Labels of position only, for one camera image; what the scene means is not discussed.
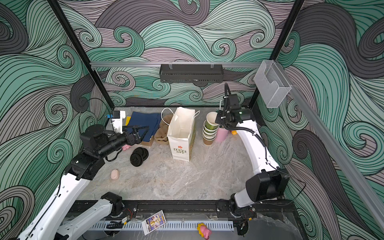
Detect green paper coffee cup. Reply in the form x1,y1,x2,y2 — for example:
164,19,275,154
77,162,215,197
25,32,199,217
205,112,219,130

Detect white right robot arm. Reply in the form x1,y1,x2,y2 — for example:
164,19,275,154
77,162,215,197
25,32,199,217
160,103,290,209

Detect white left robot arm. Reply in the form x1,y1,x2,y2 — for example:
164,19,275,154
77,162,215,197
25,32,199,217
18,124,149,240

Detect white paper takeout bag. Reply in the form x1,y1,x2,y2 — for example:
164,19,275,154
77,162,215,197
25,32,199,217
161,107,200,162

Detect pink squishy toy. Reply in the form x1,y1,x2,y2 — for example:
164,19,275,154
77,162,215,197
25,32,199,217
122,145,131,151

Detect navy blue napkin stack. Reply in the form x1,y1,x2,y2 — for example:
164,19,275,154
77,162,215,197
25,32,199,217
128,112,161,142

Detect brown cardboard napkin tray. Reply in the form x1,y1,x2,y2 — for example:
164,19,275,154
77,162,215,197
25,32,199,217
141,138,154,147

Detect stack of black cup lids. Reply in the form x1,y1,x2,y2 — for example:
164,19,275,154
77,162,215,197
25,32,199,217
130,147,149,167

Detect brown cup sleeve pile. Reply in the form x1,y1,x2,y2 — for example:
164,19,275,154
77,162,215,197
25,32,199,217
154,115,173,145

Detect pink straw holder cup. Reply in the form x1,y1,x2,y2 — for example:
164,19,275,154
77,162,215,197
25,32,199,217
215,127,229,143

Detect stack of green paper cups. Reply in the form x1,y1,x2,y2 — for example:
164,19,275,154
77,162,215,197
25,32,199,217
202,120,219,146

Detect pink oval soap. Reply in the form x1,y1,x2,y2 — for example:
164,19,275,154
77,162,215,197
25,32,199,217
111,169,120,181

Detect colourful picture card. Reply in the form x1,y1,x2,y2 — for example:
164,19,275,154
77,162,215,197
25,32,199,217
142,210,167,236

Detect pink yellow toy figure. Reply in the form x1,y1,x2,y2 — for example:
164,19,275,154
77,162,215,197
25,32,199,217
197,223,212,240

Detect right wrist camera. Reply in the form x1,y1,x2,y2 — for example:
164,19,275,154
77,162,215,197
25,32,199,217
224,94,241,110

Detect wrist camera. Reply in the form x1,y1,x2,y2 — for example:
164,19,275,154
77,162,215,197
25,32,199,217
111,111,126,134
224,94,241,110

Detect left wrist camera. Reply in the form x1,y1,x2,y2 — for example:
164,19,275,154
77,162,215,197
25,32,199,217
111,111,126,134

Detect aluminium wall rail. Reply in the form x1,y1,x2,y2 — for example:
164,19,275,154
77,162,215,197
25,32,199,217
90,61,261,69

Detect clear acrylic wall holder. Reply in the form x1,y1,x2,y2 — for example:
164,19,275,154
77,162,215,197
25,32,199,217
254,60,292,109

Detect black wall shelf tray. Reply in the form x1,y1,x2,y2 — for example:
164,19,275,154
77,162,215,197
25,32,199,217
159,65,224,83

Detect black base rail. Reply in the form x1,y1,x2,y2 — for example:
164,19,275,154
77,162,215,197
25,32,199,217
71,199,298,220

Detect white slotted cable duct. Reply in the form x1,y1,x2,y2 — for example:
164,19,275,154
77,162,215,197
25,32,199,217
89,221,235,232

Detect black corner frame post right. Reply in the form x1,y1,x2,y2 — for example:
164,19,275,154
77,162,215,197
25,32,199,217
249,1,304,110

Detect black corner frame post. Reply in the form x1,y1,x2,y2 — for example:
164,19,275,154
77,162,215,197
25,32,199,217
249,1,304,110
47,0,115,110

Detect black corner frame post left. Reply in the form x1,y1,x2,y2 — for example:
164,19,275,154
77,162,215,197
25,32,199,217
47,0,115,110

